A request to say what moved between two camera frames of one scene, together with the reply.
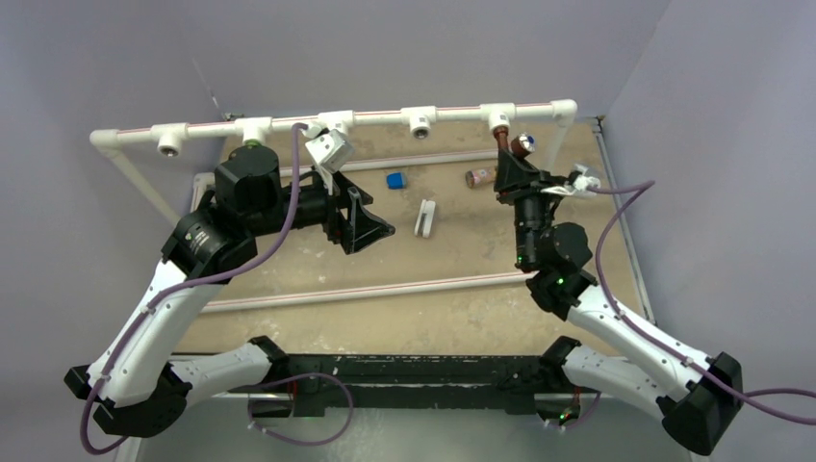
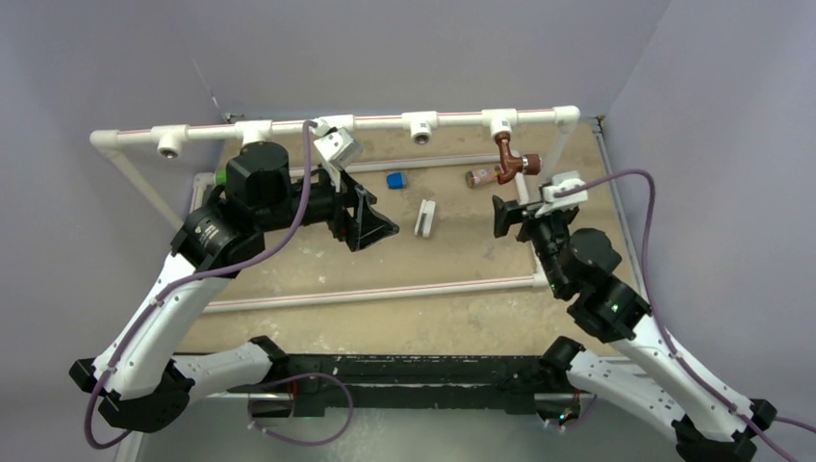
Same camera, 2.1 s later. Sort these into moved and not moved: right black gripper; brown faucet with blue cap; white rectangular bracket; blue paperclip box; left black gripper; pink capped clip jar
Moved: brown faucet with blue cap; right black gripper
Not moved: white rectangular bracket; left black gripper; blue paperclip box; pink capped clip jar
